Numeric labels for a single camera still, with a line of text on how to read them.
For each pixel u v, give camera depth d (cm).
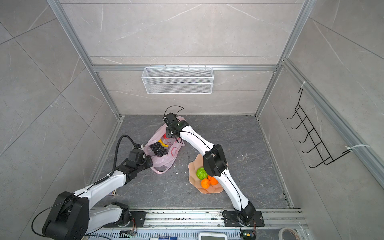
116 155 62
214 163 62
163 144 100
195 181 82
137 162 69
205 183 80
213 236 66
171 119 77
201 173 83
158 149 95
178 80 101
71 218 41
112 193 54
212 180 80
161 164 87
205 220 75
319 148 64
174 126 73
